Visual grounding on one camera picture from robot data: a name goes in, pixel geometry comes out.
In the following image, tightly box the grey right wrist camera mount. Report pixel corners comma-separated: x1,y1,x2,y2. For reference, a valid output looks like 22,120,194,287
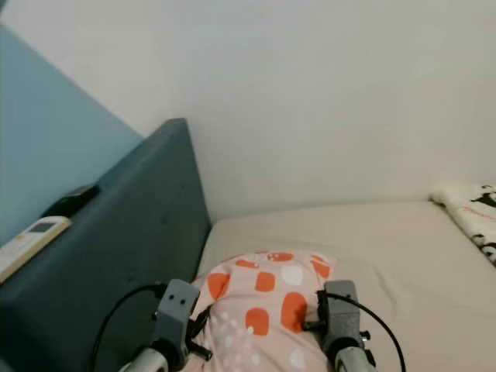
322,281,366,362

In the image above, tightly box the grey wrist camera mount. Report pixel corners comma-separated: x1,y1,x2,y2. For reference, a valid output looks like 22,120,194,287
153,279,201,367
322,281,366,362

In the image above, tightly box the cream cartoon print quilt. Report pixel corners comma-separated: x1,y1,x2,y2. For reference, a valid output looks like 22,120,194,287
432,182,496,269

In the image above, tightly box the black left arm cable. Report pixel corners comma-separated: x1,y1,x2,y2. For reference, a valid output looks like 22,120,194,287
89,283,164,372

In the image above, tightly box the bed with cream sheet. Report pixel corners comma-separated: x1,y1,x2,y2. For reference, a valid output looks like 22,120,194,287
194,200,496,372

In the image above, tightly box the pink pillow with orange patches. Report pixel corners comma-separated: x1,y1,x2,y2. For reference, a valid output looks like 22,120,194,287
190,250,339,372

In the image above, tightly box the teal upholstered headboard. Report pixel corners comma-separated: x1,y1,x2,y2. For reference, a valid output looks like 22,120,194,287
0,118,212,372

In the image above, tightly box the white air conditioner remote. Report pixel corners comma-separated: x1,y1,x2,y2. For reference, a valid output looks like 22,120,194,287
0,215,73,282

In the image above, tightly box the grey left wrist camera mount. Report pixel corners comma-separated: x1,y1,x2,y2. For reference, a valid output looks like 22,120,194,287
153,279,201,367

